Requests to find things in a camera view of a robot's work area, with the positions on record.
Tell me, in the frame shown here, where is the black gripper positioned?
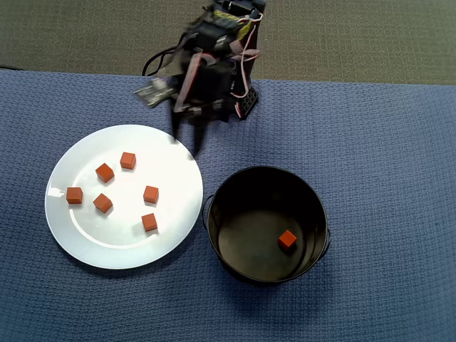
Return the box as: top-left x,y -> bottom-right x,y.
170,63 -> 237,157

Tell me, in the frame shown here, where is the red cube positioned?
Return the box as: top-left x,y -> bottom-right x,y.
278,229 -> 298,251
119,151 -> 138,170
142,185 -> 160,204
66,187 -> 84,205
93,192 -> 114,214
95,162 -> 115,184
141,212 -> 158,233

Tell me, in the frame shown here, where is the white round plate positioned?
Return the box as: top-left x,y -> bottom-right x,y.
44,124 -> 204,270

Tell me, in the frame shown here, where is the black metal bucket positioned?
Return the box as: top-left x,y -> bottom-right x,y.
201,165 -> 332,287

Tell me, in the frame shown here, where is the blue textured cloth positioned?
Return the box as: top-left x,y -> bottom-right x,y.
0,69 -> 456,342

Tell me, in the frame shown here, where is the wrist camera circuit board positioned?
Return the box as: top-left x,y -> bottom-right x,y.
134,77 -> 177,108

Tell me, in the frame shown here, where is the black cable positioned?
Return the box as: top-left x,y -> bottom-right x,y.
141,46 -> 179,77

